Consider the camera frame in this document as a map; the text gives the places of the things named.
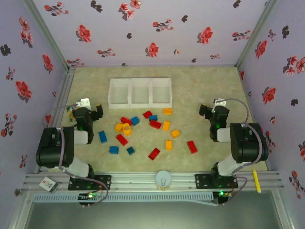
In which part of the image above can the grey left camera cable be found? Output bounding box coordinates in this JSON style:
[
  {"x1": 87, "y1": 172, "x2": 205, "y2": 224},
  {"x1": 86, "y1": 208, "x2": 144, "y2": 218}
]
[{"x1": 43, "y1": 102, "x2": 109, "y2": 206}]

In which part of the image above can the yellow marker pen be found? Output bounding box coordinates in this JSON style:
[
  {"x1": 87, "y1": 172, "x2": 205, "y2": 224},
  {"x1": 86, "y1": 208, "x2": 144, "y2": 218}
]
[{"x1": 252, "y1": 167, "x2": 262, "y2": 193}]

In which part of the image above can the green snack packet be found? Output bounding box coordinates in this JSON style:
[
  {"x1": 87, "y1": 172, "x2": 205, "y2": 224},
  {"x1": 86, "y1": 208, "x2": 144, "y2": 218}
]
[{"x1": 66, "y1": 106, "x2": 75, "y2": 123}]

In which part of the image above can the aluminium front rail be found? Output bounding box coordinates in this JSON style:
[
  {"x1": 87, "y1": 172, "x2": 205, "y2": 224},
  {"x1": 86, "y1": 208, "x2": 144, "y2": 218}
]
[{"x1": 22, "y1": 171, "x2": 284, "y2": 191}]

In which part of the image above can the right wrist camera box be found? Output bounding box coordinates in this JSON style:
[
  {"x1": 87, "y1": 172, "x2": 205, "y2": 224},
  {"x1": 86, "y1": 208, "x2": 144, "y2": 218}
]
[{"x1": 213, "y1": 98, "x2": 227, "y2": 108}]

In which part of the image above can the aluminium side rail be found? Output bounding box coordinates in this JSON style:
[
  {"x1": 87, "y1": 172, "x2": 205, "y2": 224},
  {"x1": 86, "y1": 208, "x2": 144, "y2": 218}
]
[{"x1": 35, "y1": 66, "x2": 76, "y2": 174}]

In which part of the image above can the grey camera cable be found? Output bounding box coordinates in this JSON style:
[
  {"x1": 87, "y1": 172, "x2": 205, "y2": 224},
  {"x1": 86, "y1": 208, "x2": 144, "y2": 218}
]
[
  {"x1": 224, "y1": 97, "x2": 270, "y2": 203},
  {"x1": 43, "y1": 102, "x2": 109, "y2": 206}
]

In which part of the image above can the white round cup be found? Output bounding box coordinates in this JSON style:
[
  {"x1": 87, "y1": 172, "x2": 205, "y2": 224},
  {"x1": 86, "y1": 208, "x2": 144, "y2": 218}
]
[{"x1": 154, "y1": 169, "x2": 172, "y2": 191}]

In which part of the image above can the grey right camera cable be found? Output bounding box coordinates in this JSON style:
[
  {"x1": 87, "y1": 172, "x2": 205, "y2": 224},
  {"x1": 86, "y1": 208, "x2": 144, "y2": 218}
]
[{"x1": 224, "y1": 97, "x2": 270, "y2": 203}]

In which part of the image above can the small circuit board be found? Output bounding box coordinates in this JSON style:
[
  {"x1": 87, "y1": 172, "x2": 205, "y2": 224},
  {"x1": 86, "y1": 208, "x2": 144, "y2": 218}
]
[
  {"x1": 215, "y1": 190, "x2": 233, "y2": 198},
  {"x1": 78, "y1": 192, "x2": 102, "y2": 203}
]

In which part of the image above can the white card box red logo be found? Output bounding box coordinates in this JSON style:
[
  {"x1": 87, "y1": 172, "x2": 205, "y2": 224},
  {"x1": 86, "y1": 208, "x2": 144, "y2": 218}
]
[{"x1": 39, "y1": 176, "x2": 60, "y2": 194}]

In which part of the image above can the aluminium frame post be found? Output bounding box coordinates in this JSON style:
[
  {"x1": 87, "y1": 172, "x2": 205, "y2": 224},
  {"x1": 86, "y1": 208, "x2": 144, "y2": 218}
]
[
  {"x1": 22, "y1": 0, "x2": 76, "y2": 70},
  {"x1": 234, "y1": 0, "x2": 278, "y2": 68}
]

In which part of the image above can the grey slotted cable duct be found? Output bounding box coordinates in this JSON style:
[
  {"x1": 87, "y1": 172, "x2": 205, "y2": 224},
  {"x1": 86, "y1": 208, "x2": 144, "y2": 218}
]
[{"x1": 32, "y1": 192, "x2": 214, "y2": 203}]

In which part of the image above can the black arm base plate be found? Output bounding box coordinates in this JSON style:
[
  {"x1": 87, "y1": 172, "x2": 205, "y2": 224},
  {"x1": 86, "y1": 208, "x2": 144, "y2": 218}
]
[
  {"x1": 68, "y1": 175, "x2": 112, "y2": 191},
  {"x1": 194, "y1": 173, "x2": 239, "y2": 189}
]

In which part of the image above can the aluminium frame bar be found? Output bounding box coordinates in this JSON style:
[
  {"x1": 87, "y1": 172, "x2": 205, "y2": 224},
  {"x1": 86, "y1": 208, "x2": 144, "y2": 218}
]
[
  {"x1": 9, "y1": 188, "x2": 36, "y2": 229},
  {"x1": 271, "y1": 187, "x2": 296, "y2": 229}
]

